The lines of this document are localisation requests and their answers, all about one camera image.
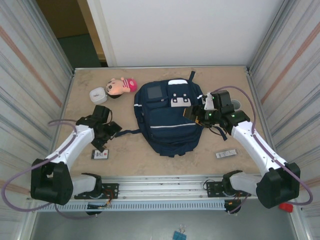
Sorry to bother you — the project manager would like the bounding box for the red plastic block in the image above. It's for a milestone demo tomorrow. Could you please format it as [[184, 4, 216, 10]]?
[[279, 202, 294, 213]]

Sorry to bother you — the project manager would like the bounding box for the plush doll with pink hat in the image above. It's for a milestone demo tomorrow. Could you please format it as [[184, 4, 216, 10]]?
[[104, 76, 139, 100]]

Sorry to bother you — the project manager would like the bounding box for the left corrugated enclosure panel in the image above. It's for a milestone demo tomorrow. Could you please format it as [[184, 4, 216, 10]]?
[[0, 0, 76, 240]]

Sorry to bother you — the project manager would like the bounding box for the corrugated enclosure panel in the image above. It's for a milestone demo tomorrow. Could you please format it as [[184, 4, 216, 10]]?
[[0, 0, 76, 240], [246, 0, 320, 240]]

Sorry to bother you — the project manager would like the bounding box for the right corrugated enclosure panel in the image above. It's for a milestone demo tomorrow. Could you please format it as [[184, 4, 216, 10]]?
[[246, 0, 320, 240]]

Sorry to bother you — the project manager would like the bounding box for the white square container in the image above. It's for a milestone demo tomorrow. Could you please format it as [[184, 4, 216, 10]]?
[[89, 86, 109, 105]]

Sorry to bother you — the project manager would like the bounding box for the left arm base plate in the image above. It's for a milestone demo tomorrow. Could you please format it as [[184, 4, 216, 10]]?
[[74, 183, 120, 200]]

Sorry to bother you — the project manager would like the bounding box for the navy blue backpack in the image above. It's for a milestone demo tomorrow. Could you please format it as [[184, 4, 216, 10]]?
[[116, 70, 205, 158]]

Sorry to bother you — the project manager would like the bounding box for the slotted cable duct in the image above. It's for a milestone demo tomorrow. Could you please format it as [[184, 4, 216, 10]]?
[[36, 201, 226, 212]]

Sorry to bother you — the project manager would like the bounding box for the small red white card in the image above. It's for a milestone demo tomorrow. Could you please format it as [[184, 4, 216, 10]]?
[[91, 149, 110, 161]]

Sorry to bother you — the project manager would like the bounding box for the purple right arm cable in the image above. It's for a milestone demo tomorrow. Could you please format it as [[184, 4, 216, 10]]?
[[211, 85, 314, 215]]

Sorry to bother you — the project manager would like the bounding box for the aluminium front rail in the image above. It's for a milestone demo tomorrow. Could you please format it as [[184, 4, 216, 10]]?
[[26, 174, 300, 201]]

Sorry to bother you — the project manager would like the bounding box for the black base connector box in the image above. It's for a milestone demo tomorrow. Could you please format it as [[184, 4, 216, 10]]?
[[223, 199, 242, 215], [86, 202, 112, 216]]

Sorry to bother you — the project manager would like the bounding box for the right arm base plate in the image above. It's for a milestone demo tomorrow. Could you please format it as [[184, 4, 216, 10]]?
[[205, 180, 251, 198]]

